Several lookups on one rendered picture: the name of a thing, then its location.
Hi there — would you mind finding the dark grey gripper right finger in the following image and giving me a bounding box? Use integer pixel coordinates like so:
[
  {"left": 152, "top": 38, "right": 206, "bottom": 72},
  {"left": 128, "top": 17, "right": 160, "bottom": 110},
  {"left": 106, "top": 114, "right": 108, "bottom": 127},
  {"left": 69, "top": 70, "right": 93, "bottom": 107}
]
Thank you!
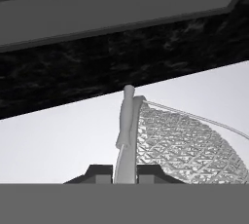
[{"left": 136, "top": 164, "right": 186, "bottom": 185}]

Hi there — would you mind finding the grey cupboard door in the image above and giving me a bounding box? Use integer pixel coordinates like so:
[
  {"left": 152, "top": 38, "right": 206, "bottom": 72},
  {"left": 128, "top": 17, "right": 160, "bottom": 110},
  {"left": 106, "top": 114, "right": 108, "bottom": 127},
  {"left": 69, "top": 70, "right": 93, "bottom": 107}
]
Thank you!
[{"left": 0, "top": 0, "right": 249, "bottom": 54}]

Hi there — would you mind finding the silver wire mesh colander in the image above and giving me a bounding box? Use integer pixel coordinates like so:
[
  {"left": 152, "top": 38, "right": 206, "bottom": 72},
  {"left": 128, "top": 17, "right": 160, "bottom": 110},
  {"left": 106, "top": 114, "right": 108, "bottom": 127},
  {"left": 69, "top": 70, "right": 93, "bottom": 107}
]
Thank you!
[{"left": 113, "top": 84, "right": 249, "bottom": 185}]

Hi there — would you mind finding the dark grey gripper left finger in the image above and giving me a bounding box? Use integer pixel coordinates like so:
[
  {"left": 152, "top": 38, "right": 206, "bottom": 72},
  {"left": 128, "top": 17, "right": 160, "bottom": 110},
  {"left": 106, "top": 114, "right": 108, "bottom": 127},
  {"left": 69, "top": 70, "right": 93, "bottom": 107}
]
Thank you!
[{"left": 63, "top": 164, "right": 115, "bottom": 185}]

